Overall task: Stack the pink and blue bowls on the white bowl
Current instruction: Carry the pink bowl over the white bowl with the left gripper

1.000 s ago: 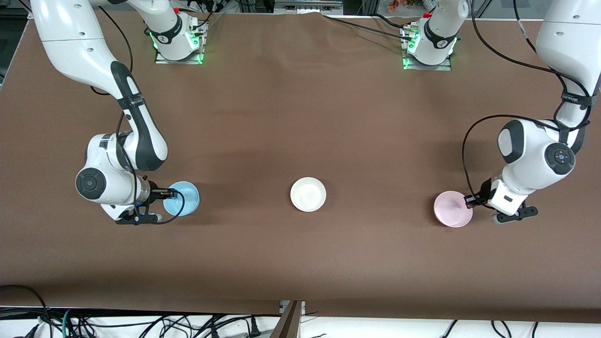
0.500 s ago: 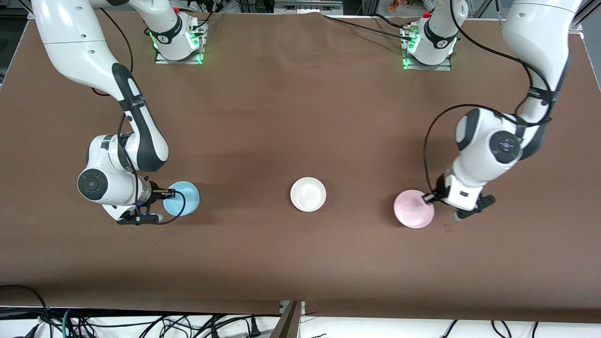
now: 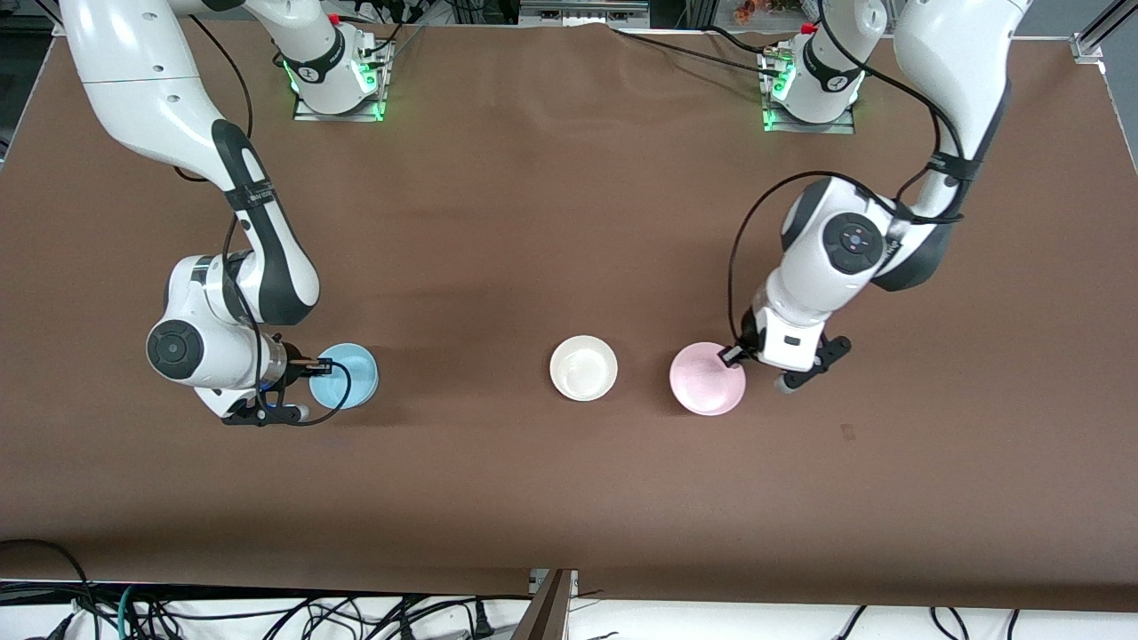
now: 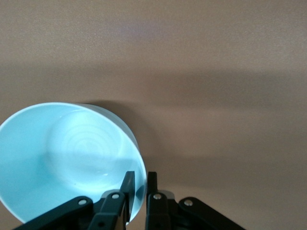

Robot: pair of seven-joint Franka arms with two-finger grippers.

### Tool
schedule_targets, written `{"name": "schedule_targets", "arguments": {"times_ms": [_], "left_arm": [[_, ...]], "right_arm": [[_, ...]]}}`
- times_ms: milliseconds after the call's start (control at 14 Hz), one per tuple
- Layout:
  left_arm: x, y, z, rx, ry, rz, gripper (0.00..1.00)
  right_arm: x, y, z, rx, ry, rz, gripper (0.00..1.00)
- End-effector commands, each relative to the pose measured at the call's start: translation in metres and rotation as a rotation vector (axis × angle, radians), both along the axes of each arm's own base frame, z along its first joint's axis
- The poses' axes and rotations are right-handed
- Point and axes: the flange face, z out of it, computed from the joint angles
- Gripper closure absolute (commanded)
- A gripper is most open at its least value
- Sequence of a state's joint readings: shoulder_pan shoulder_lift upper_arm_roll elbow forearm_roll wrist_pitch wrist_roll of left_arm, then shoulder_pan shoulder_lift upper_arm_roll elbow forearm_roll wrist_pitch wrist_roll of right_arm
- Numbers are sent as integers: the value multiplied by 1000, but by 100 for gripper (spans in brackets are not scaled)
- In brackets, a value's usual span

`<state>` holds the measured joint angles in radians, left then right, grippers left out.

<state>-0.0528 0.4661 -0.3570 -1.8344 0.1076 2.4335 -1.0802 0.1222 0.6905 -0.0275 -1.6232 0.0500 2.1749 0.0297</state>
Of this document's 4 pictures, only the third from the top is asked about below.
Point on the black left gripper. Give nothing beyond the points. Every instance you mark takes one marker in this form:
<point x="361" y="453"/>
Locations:
<point x="747" y="342"/>

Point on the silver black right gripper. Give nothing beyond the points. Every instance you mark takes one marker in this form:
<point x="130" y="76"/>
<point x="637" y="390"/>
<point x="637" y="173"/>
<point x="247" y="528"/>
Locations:
<point x="294" y="368"/>

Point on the pink bowl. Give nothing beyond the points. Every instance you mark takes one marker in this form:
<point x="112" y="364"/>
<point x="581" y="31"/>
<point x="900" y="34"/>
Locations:
<point x="702" y="382"/>

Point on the light blue bowl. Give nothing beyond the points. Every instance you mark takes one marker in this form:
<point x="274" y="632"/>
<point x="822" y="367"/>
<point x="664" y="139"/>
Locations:
<point x="364" y="369"/>

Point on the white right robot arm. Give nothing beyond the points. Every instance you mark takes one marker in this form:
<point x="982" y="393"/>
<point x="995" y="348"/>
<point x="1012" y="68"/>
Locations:
<point x="133" y="71"/>

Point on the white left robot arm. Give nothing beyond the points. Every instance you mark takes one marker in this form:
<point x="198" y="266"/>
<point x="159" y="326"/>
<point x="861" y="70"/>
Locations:
<point x="951" y="53"/>

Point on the white bowl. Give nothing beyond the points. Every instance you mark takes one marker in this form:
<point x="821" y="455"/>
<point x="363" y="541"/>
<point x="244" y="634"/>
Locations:
<point x="583" y="368"/>

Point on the brown table cover sheet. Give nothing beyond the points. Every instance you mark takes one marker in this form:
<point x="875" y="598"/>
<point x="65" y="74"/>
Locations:
<point x="569" y="222"/>

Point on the black power plug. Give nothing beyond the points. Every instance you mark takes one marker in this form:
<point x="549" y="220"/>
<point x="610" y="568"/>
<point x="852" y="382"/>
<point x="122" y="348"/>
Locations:
<point x="482" y="620"/>

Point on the orange background object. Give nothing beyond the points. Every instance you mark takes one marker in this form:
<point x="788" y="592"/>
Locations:
<point x="751" y="9"/>

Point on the aluminium extrusion beam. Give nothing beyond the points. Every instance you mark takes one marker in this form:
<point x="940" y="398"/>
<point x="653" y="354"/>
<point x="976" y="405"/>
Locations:
<point x="1111" y="22"/>

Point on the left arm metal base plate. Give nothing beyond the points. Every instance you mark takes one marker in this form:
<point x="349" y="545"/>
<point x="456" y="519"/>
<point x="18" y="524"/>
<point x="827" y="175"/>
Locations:
<point x="809" y="128"/>

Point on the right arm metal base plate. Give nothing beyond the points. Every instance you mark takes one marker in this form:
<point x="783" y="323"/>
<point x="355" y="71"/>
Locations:
<point x="338" y="116"/>

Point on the aluminium frame post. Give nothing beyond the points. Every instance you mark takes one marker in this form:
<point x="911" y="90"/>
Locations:
<point x="547" y="613"/>

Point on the aluminium rail unit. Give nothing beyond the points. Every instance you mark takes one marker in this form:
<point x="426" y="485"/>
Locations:
<point x="582" y="11"/>

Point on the silver corner bracket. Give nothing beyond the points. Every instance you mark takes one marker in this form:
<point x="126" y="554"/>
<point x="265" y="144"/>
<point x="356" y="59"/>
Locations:
<point x="1089" y="46"/>

